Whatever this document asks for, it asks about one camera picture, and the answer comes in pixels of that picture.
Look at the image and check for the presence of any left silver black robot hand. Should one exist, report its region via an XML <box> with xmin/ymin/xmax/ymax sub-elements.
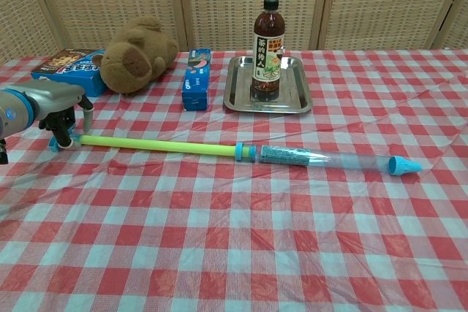
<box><xmin>33</xmin><ymin>81</ymin><xmax>94</xmax><ymax>151</ymax></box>

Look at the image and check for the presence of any large blue yellow toy syringe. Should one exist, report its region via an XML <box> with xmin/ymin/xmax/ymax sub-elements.
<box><xmin>48</xmin><ymin>132</ymin><xmax>425</xmax><ymax>178</ymax></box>

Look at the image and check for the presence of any red white checkered tablecloth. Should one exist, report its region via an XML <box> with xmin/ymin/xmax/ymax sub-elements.
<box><xmin>0</xmin><ymin>47</ymin><xmax>468</xmax><ymax>312</ymax></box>

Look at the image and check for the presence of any blue brown cookie box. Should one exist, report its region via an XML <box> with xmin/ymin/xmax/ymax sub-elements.
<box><xmin>30</xmin><ymin>47</ymin><xmax>109</xmax><ymax>99</ymax></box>

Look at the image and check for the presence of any brown plush toy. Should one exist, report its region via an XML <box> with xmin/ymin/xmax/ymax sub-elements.
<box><xmin>99</xmin><ymin>15</ymin><xmax>181</xmax><ymax>96</ymax></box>

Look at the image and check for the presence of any blue Oreo cookie box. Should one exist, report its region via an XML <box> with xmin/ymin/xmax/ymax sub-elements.
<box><xmin>181</xmin><ymin>47</ymin><xmax>213</xmax><ymax>113</ymax></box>

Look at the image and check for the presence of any rectangular stainless steel tray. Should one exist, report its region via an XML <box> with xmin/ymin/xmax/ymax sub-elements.
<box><xmin>223</xmin><ymin>55</ymin><xmax>313</xmax><ymax>115</ymax></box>

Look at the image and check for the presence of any bamboo folding screen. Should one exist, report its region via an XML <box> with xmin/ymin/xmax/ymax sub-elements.
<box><xmin>0</xmin><ymin>0</ymin><xmax>468</xmax><ymax>67</ymax></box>

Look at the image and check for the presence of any dark tea bottle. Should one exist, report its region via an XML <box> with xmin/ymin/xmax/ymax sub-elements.
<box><xmin>250</xmin><ymin>0</ymin><xmax>287</xmax><ymax>103</ymax></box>

